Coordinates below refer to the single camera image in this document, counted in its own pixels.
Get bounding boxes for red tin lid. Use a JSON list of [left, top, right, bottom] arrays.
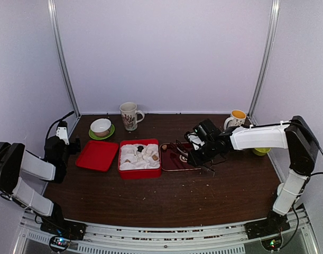
[[75, 140, 119, 172]]

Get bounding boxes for metal serving tongs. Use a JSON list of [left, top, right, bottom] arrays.
[[174, 141, 215, 176]]

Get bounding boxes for dark brown chocolate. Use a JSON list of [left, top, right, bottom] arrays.
[[137, 146, 144, 152]]

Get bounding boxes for red tin box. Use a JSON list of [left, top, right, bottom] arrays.
[[117, 138, 161, 179]]

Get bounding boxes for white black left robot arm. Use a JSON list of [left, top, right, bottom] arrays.
[[0, 137, 85, 238]]

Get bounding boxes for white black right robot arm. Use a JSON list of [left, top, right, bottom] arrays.
[[184, 115, 319, 239]]

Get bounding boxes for white ceramic bowl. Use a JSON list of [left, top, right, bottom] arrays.
[[90, 119, 112, 137]]

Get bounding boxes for flower pattern mug yellow inside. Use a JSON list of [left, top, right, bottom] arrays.
[[224, 110, 247, 130]]

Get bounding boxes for green saucer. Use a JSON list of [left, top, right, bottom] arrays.
[[88, 124, 115, 140]]

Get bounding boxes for lime green plastic bowl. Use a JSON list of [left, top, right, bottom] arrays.
[[252, 148, 271, 156]]

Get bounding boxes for dark red lacquer tray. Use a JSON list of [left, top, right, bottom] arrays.
[[160, 143, 201, 172]]

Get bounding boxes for white paper liners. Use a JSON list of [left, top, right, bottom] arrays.
[[119, 143, 160, 171]]

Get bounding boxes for tall coral pattern mug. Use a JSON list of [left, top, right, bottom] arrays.
[[119, 102, 145, 131]]

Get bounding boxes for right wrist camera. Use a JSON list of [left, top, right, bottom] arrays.
[[184, 132, 205, 150]]

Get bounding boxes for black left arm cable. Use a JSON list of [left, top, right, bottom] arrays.
[[46, 111, 75, 138]]

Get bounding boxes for aluminium front rail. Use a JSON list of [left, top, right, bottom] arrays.
[[17, 203, 317, 254]]

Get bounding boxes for aluminium left corner post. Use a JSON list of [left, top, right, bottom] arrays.
[[47, 0, 81, 118]]

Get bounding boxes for aluminium corner post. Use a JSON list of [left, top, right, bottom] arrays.
[[248, 0, 281, 120], [47, 0, 81, 118]]

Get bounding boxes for aluminium right corner post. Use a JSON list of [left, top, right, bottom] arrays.
[[248, 0, 281, 120]]

